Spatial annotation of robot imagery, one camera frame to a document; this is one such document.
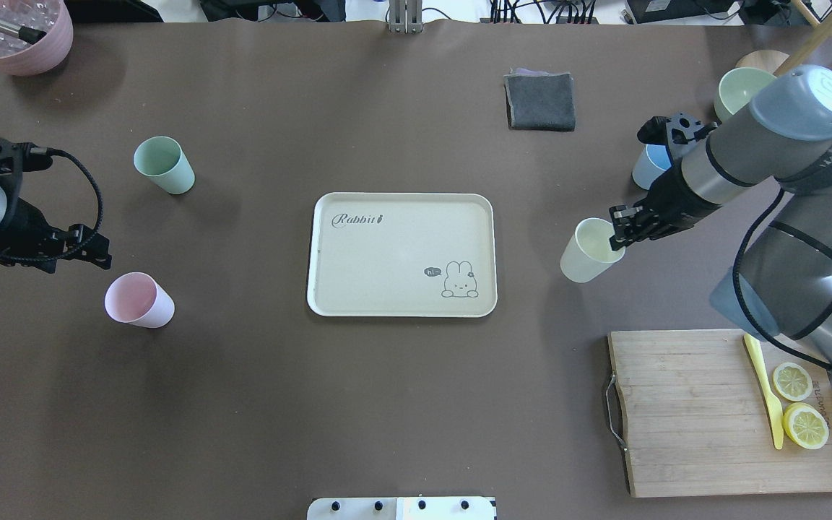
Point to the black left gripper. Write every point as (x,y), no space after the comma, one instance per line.
(24,230)

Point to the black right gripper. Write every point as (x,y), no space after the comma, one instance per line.
(669,198)

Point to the pale yellow plastic cup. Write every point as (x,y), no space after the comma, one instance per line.
(589,252)

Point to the pink plastic cup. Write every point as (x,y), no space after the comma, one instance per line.
(136,299)

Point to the light blue plastic cup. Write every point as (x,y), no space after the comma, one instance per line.
(651,163)

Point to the mint green plastic cup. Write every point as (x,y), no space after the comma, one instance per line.
(162,160)

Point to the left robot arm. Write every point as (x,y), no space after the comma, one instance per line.
(8,201)

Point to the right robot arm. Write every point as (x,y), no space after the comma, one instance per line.
(782,284)

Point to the cream rabbit tray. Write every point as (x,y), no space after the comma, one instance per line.
(402,254)

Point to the dark grey folded cloth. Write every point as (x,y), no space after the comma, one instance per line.
(540,101)

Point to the green ceramic bowl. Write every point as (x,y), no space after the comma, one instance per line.
(737,87)

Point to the yellow plastic knife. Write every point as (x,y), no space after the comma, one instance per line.
(774,409)

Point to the wooden cutting board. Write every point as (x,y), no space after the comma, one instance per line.
(693,420)

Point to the pink bowl with ice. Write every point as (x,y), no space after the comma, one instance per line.
(19,58)

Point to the wooden mug tree stand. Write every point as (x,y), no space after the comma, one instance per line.
(779,63)

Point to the lemon half slice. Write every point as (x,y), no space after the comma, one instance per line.
(792,382)
(805,426)

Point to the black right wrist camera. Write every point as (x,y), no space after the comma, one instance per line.
(679,133)

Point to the aluminium frame post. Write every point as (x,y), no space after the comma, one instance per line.
(405,16)

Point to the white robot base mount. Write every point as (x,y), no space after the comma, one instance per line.
(412,507)

